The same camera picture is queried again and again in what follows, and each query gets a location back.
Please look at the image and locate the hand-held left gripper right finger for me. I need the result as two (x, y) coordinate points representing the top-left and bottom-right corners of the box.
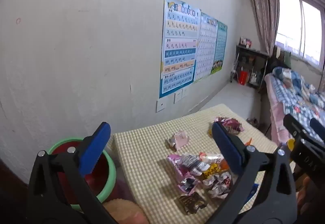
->
(203, 122), (299, 224)

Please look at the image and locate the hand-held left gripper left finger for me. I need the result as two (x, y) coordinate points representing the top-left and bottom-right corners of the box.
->
(25, 122), (120, 224)

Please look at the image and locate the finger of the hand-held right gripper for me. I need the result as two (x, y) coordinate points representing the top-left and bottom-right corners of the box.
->
(309, 119), (325, 143)
(283, 114), (309, 142)

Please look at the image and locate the green rimmed red bin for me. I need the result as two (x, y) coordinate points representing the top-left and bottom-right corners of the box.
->
(48, 138), (117, 210)

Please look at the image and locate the maroon snack bag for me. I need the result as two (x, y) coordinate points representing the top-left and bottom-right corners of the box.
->
(213, 116), (245, 136)

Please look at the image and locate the white printed wrapper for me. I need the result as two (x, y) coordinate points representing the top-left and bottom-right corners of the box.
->
(203, 172), (233, 199)

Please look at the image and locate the gold foil wrapper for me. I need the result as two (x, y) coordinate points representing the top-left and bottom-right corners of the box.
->
(178, 192), (209, 214)

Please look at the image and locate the person's right hand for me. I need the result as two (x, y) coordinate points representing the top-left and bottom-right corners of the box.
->
(296, 177), (315, 214)

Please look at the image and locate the orange white wrapper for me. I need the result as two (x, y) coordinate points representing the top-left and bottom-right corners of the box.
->
(199, 152), (229, 171)

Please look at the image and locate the pale yellow wrapper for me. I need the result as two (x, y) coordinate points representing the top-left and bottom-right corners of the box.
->
(202, 164), (221, 179)

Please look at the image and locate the silver black wrapper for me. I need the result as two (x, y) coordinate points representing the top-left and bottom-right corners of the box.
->
(181, 153), (211, 176)

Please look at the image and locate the pair of slippers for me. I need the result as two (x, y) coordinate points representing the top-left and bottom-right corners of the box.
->
(246, 117), (261, 128)

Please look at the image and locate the yellow checkered tablecloth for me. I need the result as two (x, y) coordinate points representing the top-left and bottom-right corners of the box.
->
(105, 103), (296, 224)

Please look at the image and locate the pink foil wrapper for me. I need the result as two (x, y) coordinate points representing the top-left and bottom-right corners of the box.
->
(168, 154), (193, 179)

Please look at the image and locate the pink black wrapper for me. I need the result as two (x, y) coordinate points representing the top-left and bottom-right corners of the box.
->
(178, 176), (200, 194)

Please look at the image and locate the dark cloth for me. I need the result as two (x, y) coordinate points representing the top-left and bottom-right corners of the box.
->
(268, 57), (292, 73)

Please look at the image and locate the red box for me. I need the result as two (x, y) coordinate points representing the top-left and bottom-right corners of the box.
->
(238, 70), (248, 85)

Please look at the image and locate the dark shelf unit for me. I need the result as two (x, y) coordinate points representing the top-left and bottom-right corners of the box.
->
(230, 44), (270, 91)

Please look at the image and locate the dark wooden door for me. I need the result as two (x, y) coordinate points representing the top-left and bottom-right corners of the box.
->
(0, 158), (28, 224)

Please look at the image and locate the window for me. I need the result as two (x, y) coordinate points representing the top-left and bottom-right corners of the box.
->
(275, 0), (325, 67)

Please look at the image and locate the pink patterned curtain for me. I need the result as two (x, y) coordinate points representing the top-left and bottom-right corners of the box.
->
(247, 0), (280, 56)

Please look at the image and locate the pale grid chart wall poster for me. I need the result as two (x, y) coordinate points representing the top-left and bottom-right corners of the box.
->
(194, 11), (219, 82)

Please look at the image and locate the teal number chart wall poster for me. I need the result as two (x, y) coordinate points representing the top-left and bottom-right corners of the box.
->
(212, 21), (228, 73)

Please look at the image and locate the large letter chart wall poster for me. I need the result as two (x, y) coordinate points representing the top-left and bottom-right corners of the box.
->
(159, 0), (201, 99)

